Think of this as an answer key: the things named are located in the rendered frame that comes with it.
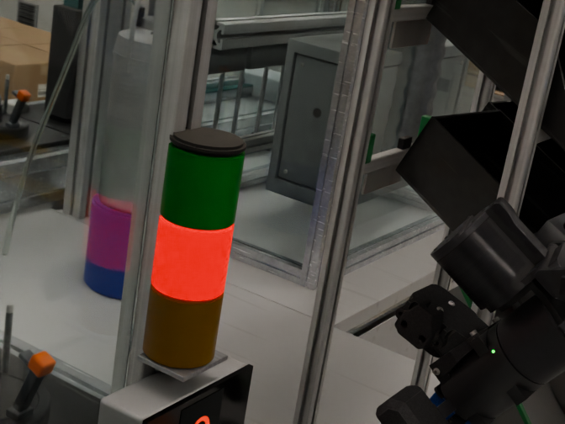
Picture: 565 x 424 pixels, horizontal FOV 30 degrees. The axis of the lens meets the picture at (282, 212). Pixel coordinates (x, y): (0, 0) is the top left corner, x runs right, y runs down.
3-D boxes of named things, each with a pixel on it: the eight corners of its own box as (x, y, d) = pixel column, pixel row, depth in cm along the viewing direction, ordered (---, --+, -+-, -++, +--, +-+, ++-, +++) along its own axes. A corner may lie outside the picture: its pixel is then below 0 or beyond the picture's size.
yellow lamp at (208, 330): (228, 354, 74) (238, 290, 72) (184, 376, 70) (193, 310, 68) (172, 329, 76) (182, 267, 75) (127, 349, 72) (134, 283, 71)
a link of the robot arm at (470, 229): (662, 263, 78) (551, 145, 78) (659, 299, 70) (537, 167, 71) (545, 352, 82) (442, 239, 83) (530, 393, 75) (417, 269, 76)
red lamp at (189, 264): (238, 288, 72) (249, 222, 71) (193, 308, 68) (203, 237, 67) (182, 265, 75) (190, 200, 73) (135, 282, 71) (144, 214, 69)
